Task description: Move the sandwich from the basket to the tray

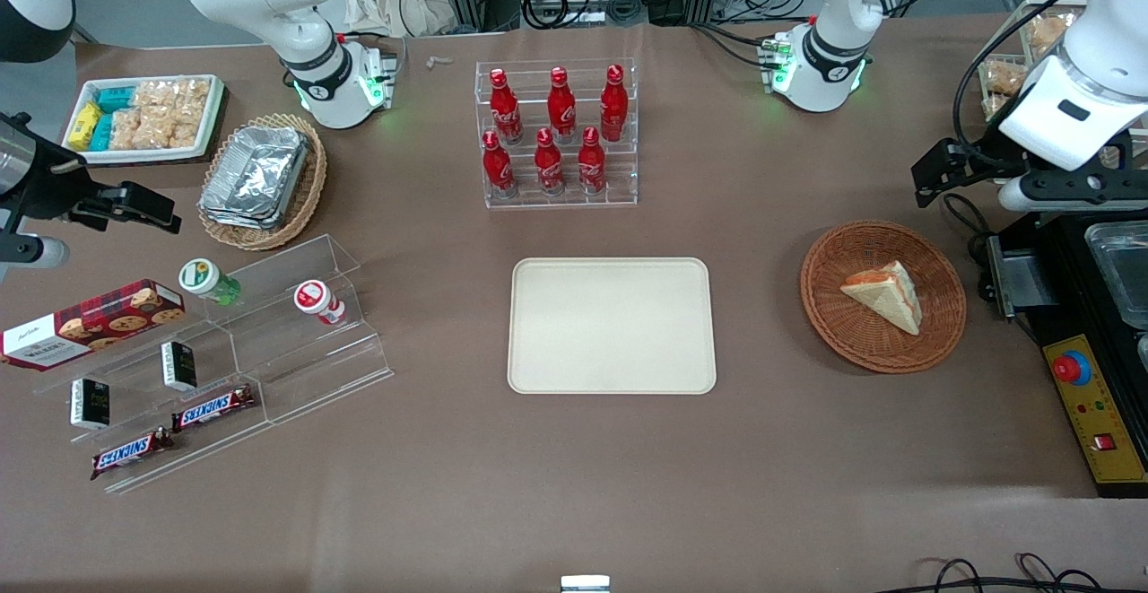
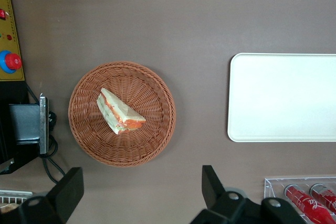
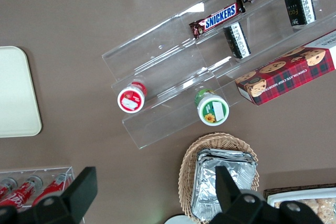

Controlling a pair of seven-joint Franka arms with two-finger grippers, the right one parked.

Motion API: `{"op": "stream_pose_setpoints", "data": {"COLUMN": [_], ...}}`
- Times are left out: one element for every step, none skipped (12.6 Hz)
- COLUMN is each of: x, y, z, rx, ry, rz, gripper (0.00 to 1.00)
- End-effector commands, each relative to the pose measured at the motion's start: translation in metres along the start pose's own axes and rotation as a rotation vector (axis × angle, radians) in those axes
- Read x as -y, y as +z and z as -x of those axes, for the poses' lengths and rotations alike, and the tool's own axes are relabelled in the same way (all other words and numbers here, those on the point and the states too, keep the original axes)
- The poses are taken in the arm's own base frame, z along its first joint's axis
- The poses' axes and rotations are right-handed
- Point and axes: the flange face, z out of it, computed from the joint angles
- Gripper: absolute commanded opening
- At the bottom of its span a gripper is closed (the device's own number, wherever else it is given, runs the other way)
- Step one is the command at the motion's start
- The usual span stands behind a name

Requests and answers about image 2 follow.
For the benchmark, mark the red rocker switch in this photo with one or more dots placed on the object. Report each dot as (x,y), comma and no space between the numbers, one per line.
(2,14)

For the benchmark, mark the red emergency stop button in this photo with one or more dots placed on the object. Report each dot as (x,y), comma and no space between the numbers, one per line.
(11,61)

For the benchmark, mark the black machine with yellow panel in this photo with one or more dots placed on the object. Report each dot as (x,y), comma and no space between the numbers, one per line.
(13,6)

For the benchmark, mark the clear acrylic bottle rack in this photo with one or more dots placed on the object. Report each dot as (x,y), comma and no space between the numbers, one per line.
(270,187)

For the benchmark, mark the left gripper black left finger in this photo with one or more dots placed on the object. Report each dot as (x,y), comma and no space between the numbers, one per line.
(60,197)

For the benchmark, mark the round brown wicker basket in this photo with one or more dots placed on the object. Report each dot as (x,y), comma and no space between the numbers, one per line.
(86,134)

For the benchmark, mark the grey metal bracket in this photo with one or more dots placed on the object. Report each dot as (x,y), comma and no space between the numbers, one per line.
(44,124)

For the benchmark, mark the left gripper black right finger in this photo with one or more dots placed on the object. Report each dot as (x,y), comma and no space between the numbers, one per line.
(223,208)

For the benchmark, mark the fried bread piece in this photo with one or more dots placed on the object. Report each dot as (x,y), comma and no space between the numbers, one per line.
(8,208)

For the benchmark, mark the red cola bottle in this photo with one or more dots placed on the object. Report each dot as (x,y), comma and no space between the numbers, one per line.
(326,195)
(307,203)

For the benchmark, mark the beige rectangular tray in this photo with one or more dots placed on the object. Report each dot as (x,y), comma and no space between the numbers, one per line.
(283,98)

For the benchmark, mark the triangular sandwich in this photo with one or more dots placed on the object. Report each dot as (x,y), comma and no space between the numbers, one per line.
(118,111)

